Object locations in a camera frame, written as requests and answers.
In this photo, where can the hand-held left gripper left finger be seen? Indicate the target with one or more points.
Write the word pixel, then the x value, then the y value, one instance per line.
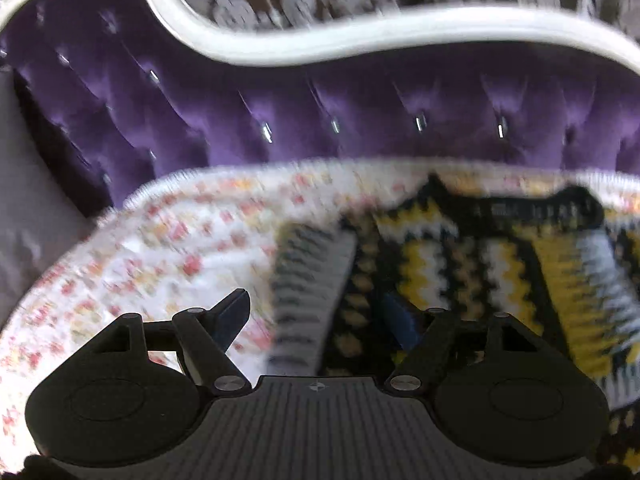
pixel 233 316

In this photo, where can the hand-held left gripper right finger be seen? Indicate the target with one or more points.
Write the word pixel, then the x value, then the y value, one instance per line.
pixel 400 324

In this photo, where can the yellow navy patterned knit sweater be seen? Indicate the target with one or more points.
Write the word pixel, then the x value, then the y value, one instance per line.
pixel 480 280

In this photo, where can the floral blanket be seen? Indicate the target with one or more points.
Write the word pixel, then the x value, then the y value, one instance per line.
pixel 165 240

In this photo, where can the grey cushion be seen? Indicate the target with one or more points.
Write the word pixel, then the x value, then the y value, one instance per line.
pixel 35 220

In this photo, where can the purple tufted sofa backrest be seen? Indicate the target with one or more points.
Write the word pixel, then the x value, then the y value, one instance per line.
pixel 300 105

